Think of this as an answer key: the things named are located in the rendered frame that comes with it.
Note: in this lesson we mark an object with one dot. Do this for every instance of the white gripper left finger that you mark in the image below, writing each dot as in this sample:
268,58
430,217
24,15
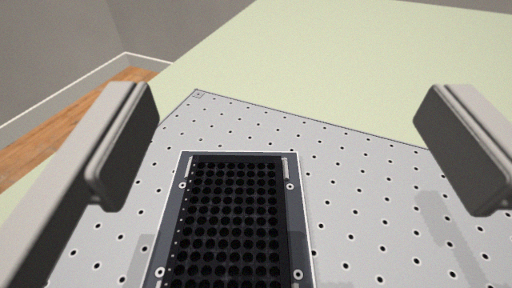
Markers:
96,165

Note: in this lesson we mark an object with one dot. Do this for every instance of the grey perforated base plate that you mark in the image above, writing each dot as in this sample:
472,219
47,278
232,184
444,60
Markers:
380,212

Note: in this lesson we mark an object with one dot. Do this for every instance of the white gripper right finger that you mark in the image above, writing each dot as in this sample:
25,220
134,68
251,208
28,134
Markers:
471,141

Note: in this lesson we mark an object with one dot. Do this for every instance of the grey plate holder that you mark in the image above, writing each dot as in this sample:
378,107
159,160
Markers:
301,264

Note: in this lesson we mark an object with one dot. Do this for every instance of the black well plate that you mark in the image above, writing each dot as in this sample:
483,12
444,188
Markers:
231,230

